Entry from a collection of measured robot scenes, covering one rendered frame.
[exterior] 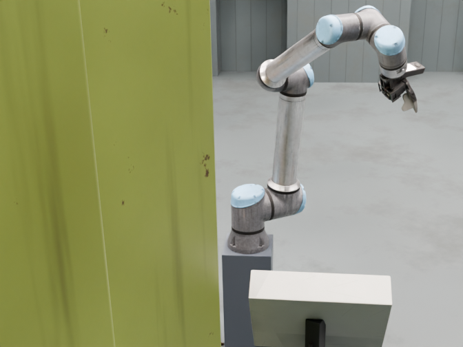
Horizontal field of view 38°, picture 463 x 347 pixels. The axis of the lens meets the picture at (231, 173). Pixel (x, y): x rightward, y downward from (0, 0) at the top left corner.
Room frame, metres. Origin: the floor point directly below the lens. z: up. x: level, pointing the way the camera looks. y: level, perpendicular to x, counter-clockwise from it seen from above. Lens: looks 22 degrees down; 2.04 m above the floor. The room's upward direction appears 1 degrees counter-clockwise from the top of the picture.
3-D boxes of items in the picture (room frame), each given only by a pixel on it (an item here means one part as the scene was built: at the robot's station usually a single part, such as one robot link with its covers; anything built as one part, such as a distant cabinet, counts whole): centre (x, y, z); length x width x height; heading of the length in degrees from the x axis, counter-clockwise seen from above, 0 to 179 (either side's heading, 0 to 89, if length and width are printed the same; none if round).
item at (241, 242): (2.71, -0.07, 0.65); 0.19 x 0.19 x 0.10
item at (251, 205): (2.71, -0.08, 0.79); 0.17 x 0.15 x 0.18; 115
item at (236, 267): (2.71, -0.07, 0.30); 0.22 x 0.22 x 0.60; 84
